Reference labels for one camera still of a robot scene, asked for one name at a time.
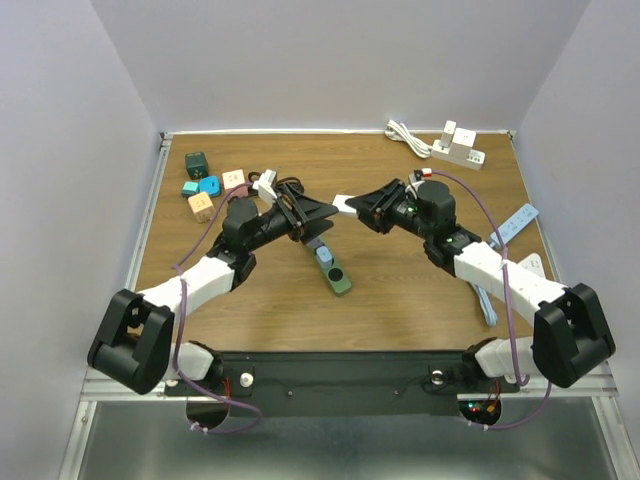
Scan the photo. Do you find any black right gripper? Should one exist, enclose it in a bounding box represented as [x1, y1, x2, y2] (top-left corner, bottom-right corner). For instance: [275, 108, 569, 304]
[344, 178, 434, 241]

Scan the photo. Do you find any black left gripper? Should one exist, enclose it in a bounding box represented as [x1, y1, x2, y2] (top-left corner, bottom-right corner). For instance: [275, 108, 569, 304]
[246, 183, 338, 253]

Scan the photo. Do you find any dark green power strip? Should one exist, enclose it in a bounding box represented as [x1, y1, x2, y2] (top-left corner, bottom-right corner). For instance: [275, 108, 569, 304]
[306, 237, 352, 297]

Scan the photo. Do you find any pink cube adapter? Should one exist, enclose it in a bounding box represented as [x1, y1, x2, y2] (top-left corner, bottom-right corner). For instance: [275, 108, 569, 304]
[222, 169, 246, 191]

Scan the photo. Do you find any blue square adapter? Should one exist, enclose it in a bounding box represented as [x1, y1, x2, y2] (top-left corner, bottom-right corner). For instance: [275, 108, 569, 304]
[199, 175, 221, 197]

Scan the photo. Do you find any orange cube adapter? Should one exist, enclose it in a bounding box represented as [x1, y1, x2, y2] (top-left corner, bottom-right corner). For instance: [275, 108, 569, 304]
[188, 192, 215, 223]

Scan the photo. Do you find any teal usb charger plug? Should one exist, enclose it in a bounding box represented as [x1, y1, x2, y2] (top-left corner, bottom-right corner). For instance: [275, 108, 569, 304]
[181, 181, 200, 199]

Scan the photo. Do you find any dark green charger plug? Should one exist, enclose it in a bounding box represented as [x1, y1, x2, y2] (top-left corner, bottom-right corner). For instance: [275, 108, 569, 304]
[185, 152, 209, 180]

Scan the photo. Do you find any light blue power strip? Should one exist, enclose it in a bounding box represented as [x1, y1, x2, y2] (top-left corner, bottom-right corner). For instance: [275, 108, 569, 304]
[469, 202, 541, 327]

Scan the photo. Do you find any white triangular power strip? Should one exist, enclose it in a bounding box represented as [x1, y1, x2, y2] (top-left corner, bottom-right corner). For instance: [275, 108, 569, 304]
[518, 253, 546, 278]

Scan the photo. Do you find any white square adapter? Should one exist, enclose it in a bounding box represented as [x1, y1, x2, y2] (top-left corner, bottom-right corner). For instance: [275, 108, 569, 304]
[332, 194, 358, 218]

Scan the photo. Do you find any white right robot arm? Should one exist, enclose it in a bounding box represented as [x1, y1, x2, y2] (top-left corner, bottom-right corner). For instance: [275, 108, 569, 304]
[334, 180, 616, 390]

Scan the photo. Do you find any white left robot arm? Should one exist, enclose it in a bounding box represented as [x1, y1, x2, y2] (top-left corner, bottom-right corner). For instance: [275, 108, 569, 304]
[87, 192, 338, 394]

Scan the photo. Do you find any dark grey small adapter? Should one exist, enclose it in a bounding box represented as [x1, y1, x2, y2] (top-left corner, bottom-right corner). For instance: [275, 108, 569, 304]
[309, 238, 324, 251]

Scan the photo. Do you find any light blue small adapter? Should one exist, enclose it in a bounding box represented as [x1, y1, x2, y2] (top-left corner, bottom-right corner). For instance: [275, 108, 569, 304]
[315, 245, 333, 268]

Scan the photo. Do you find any white coiled cable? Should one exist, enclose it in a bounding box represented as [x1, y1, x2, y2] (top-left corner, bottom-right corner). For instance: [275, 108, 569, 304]
[383, 119, 433, 160]

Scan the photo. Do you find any aluminium left side rail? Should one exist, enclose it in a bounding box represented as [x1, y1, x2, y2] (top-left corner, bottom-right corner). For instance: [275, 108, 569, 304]
[124, 132, 174, 291]

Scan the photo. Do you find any aluminium rail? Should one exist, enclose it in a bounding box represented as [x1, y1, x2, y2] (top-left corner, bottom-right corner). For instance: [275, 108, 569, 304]
[124, 132, 174, 291]
[79, 355, 621, 401]

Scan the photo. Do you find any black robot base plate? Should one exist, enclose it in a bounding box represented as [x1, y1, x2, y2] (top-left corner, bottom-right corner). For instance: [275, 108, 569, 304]
[196, 350, 519, 417]

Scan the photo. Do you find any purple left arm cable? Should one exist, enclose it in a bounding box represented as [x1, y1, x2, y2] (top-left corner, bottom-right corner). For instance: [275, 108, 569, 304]
[172, 182, 264, 435]

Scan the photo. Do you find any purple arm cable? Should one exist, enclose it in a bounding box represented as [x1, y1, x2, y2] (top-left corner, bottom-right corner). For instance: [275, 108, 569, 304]
[424, 168, 554, 432]
[172, 182, 264, 435]

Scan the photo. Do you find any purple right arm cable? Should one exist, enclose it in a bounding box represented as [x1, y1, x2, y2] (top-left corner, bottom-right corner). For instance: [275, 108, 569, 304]
[424, 168, 554, 432]

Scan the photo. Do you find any aluminium front rail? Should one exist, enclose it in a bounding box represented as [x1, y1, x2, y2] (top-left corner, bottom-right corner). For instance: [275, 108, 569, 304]
[79, 355, 621, 401]

